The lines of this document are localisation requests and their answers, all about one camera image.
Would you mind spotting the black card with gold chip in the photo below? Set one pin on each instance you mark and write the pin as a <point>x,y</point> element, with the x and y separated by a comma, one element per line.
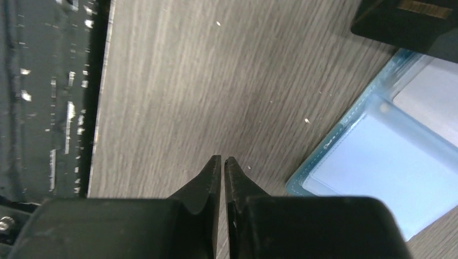
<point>427,27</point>

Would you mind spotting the white card with black stripe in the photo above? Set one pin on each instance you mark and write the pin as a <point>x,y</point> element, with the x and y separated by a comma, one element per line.
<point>428,94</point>

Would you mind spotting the blue leather card holder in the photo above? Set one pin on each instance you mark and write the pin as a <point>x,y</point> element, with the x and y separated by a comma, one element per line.
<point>378,150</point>

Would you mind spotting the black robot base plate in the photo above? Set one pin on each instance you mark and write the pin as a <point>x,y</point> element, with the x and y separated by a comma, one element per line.
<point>52,58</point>

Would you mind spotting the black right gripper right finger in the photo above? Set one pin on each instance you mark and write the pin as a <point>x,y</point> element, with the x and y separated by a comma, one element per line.
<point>265,226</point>

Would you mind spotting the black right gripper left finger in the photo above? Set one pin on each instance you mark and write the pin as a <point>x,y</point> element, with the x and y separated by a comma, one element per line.
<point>183,225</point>

